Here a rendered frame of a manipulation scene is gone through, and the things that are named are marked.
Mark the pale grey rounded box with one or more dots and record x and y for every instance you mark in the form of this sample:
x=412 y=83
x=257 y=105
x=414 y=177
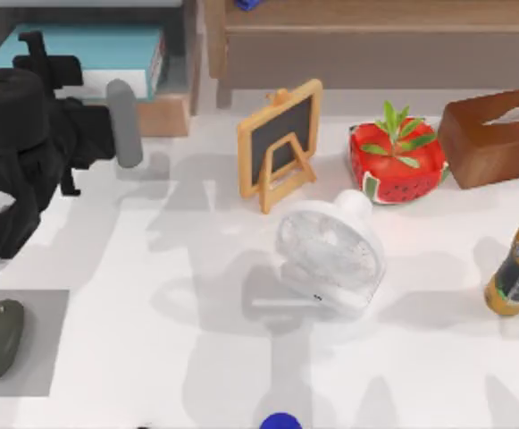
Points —
x=125 y=125

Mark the teal book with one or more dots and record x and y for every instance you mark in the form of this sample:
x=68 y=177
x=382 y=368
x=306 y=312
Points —
x=102 y=49

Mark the wooden open shelf unit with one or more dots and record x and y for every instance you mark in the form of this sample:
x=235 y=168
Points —
x=163 y=114

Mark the grey mouse pad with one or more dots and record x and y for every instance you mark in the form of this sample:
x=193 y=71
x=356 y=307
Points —
x=44 y=348

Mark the wooden framed blackboard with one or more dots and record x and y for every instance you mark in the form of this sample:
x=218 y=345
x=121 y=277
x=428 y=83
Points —
x=281 y=129

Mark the small blue object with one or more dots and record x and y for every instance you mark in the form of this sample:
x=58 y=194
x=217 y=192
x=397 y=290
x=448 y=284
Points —
x=245 y=3

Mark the white table fan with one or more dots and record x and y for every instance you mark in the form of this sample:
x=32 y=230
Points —
x=326 y=254

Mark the wooden cupboard with dark inside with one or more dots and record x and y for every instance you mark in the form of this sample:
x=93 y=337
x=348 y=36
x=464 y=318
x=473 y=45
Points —
x=375 y=40

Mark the red watermelon plant pot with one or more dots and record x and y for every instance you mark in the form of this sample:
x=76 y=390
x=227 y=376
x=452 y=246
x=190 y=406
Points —
x=393 y=170

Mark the blue round object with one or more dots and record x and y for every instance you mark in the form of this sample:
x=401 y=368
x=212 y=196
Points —
x=280 y=422

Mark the brown tissue box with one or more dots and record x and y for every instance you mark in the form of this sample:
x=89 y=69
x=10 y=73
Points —
x=487 y=152

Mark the amber bottle with dark label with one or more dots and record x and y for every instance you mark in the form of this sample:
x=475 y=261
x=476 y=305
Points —
x=516 y=272

